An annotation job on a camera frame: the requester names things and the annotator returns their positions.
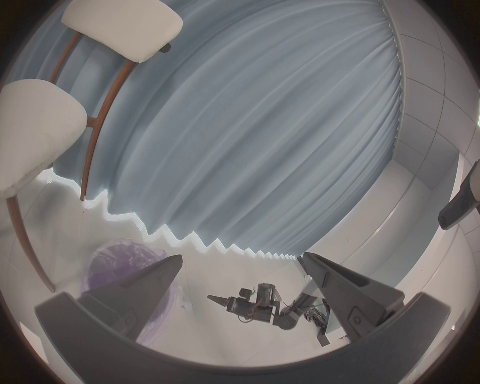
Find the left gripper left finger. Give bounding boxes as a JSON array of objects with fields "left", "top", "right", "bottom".
[{"left": 77, "top": 254, "right": 184, "bottom": 344}]

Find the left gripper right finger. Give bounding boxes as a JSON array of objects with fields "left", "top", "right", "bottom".
[{"left": 300, "top": 252, "right": 406, "bottom": 344}]

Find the purple plastic bag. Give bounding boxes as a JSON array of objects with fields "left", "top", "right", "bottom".
[{"left": 80, "top": 237, "right": 181, "bottom": 347}]

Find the white trash bin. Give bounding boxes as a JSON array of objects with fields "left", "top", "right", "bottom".
[{"left": 82, "top": 244, "right": 180, "bottom": 347}]

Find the pale blue curtain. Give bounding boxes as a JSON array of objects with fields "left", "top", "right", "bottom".
[{"left": 11, "top": 0, "right": 407, "bottom": 259}]

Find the white cushioned wooden chair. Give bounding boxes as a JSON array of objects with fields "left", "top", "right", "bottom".
[{"left": 0, "top": 0, "right": 184, "bottom": 293}]

